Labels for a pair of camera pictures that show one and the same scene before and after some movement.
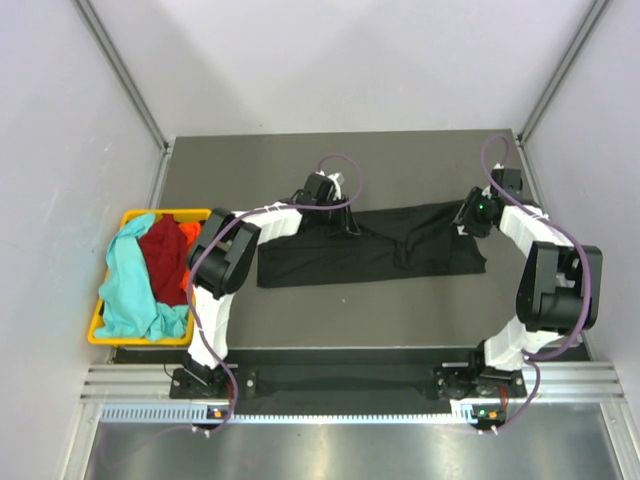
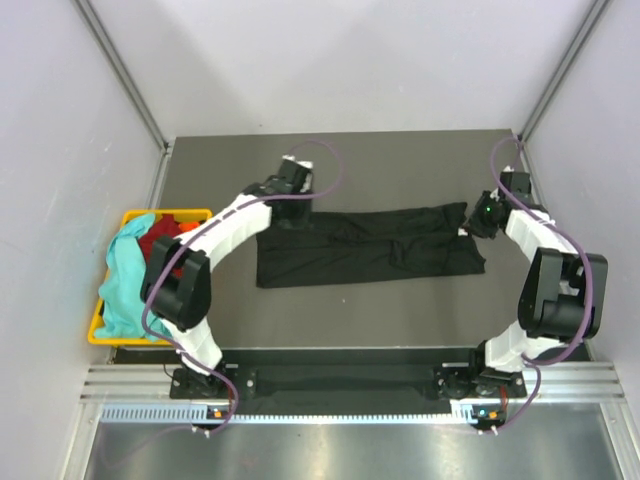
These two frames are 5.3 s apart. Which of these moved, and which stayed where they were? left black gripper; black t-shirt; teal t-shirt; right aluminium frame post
Moved: left black gripper
Stayed: right aluminium frame post; black t-shirt; teal t-shirt
